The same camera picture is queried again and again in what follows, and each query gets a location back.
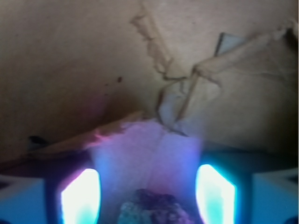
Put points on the brown paper bag bin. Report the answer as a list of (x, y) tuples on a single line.
[(221, 71)]

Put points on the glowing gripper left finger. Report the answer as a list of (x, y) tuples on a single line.
[(74, 198)]

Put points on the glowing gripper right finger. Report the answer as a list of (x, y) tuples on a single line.
[(223, 195)]

